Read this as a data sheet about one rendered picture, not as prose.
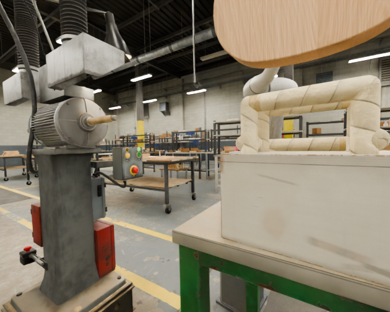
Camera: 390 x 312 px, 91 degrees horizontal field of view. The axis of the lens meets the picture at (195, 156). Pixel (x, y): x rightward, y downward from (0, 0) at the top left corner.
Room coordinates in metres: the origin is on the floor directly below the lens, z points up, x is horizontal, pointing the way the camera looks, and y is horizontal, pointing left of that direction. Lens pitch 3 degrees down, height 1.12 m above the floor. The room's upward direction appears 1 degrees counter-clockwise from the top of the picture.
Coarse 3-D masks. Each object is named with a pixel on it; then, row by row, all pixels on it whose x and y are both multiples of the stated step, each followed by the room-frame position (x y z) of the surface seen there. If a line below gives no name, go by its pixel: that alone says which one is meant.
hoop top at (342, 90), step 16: (336, 80) 0.29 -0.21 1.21; (352, 80) 0.27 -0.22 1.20; (368, 80) 0.26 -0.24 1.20; (256, 96) 0.35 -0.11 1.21; (272, 96) 0.33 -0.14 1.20; (288, 96) 0.32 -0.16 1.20; (304, 96) 0.30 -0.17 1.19; (320, 96) 0.29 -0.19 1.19; (336, 96) 0.28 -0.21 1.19; (352, 96) 0.27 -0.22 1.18
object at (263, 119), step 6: (258, 114) 0.43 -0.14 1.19; (264, 114) 0.42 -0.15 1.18; (258, 120) 0.43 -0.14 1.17; (264, 120) 0.42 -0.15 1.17; (258, 126) 0.43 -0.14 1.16; (264, 126) 0.42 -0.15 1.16; (258, 132) 0.43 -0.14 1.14; (264, 132) 0.42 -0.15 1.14; (264, 138) 0.42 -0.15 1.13; (264, 144) 0.42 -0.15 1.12; (258, 150) 0.43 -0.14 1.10; (264, 150) 0.42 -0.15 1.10
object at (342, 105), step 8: (328, 104) 0.35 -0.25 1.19; (336, 104) 0.35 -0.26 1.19; (344, 104) 0.34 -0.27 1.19; (264, 112) 0.42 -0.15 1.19; (272, 112) 0.41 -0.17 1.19; (280, 112) 0.40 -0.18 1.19; (288, 112) 0.40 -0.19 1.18; (296, 112) 0.39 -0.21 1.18; (304, 112) 0.38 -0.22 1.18; (312, 112) 0.38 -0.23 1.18
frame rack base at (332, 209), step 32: (224, 160) 0.37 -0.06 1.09; (256, 160) 0.34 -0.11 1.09; (288, 160) 0.31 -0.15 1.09; (320, 160) 0.28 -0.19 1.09; (352, 160) 0.26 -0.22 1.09; (384, 160) 0.24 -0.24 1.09; (224, 192) 0.37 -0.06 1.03; (256, 192) 0.34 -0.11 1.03; (288, 192) 0.31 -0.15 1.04; (320, 192) 0.28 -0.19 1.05; (352, 192) 0.26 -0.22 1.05; (384, 192) 0.24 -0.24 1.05; (224, 224) 0.38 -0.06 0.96; (256, 224) 0.34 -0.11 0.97; (288, 224) 0.31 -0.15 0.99; (320, 224) 0.28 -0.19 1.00; (352, 224) 0.26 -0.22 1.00; (384, 224) 0.24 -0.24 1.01; (288, 256) 0.31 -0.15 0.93; (320, 256) 0.28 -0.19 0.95; (352, 256) 0.26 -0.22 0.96; (384, 256) 0.24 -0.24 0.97
